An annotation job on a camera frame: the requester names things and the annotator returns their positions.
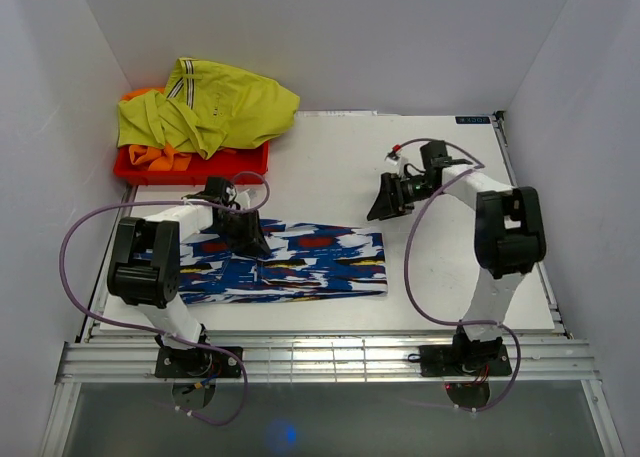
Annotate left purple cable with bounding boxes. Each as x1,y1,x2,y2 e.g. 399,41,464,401
58,170,272,427

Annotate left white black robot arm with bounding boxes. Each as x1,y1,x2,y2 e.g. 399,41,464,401
107,177,271,377

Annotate blue white red patterned trousers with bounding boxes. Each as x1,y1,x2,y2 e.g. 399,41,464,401
178,219,388,305

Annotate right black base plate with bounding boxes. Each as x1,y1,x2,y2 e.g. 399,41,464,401
418,345,512,377

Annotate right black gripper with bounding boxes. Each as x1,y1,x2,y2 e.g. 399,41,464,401
366,172,441,221

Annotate red plastic tray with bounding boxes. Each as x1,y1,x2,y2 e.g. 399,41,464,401
113,143,269,186

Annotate orange garment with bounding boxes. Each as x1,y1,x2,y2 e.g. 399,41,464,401
118,88,192,172

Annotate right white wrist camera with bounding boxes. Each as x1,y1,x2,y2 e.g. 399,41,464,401
385,145,408,175

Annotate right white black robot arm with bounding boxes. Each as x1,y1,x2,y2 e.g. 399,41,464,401
367,138,547,377

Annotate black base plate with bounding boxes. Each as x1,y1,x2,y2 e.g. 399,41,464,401
418,345,512,377
154,347,243,379

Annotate yellow-green trousers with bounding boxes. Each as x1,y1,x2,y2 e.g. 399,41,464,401
117,57,300,160

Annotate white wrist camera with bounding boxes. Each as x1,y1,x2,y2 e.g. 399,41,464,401
385,145,408,175
223,185,262,213

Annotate purple cable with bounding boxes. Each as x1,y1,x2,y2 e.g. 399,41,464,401
58,170,272,427
394,137,524,413

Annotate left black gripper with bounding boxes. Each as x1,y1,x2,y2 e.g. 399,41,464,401
211,209,271,259

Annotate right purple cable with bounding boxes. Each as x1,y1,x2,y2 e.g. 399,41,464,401
394,137,524,413

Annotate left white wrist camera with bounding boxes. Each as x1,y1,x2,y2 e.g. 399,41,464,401
223,185,262,213

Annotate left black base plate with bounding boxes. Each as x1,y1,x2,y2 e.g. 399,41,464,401
154,347,243,379

